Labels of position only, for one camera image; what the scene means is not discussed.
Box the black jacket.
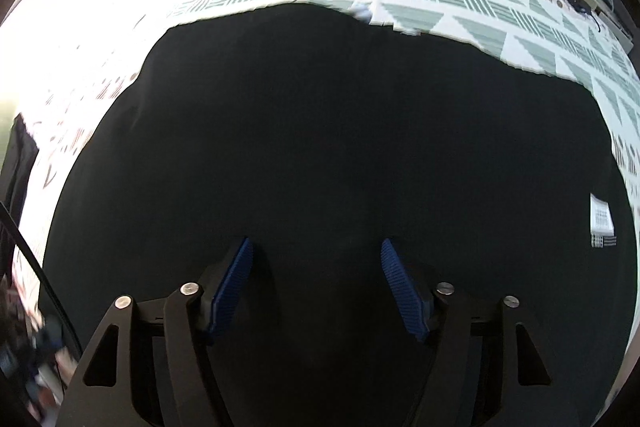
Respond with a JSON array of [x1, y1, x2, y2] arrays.
[[42, 2, 636, 427]]

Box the white nightstand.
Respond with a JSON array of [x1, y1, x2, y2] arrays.
[[575, 0, 636, 52]]

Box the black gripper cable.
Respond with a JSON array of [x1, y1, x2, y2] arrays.
[[0, 201, 85, 355]]

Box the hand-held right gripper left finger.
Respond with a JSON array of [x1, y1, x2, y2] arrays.
[[59, 236, 255, 427]]

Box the folded black clothes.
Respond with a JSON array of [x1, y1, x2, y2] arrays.
[[0, 112, 40, 258]]

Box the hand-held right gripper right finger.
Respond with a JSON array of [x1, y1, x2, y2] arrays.
[[380, 237, 581, 427]]

